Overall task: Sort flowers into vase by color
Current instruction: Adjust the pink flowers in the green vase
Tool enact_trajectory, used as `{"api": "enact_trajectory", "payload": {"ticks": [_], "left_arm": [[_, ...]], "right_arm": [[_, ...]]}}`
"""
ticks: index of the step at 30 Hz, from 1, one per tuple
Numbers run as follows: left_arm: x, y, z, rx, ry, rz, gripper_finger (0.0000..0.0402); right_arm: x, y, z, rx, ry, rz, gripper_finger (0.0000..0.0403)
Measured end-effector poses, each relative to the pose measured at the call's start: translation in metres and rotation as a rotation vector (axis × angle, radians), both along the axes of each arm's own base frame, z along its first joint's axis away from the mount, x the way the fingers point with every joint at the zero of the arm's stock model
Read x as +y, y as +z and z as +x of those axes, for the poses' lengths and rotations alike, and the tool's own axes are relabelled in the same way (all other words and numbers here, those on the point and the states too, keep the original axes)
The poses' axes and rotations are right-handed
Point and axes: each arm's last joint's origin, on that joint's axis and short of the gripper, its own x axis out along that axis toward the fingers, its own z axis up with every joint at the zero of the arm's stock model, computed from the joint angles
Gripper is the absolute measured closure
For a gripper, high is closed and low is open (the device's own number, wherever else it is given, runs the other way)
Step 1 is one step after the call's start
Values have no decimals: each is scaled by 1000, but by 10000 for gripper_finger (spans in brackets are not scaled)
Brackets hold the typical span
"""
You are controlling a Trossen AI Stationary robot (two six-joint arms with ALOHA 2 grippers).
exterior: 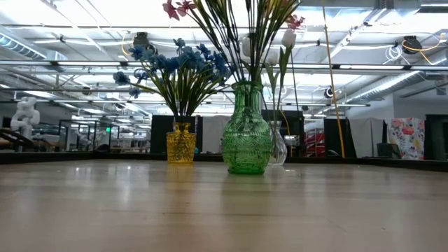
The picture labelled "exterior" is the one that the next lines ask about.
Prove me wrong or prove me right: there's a yellow hanging cable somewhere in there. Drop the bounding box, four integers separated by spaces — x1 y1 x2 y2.
321 0 347 158

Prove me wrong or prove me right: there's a red rack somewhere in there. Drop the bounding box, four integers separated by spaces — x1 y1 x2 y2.
305 131 326 158

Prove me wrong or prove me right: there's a black hanging cable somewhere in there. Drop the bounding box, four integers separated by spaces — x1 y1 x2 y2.
288 45 300 113

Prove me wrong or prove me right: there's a black panel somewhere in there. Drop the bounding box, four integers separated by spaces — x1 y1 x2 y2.
150 114 203 155
260 109 305 157
323 117 357 157
425 113 448 161

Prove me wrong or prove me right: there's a floral patterned cloth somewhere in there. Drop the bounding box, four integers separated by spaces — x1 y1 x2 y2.
384 117 426 161

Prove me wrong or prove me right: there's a white cloth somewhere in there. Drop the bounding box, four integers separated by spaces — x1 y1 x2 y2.
349 117 386 158

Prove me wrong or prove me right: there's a green glass vase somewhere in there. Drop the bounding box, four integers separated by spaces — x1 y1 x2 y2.
221 80 273 176

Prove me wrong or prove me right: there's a yellow glass vase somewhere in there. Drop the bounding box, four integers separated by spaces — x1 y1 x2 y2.
165 121 197 165

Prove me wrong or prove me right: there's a clear glass vase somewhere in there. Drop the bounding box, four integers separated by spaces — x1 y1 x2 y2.
268 120 288 167

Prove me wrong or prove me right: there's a dark grey box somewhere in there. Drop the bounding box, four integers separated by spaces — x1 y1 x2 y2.
376 142 403 160

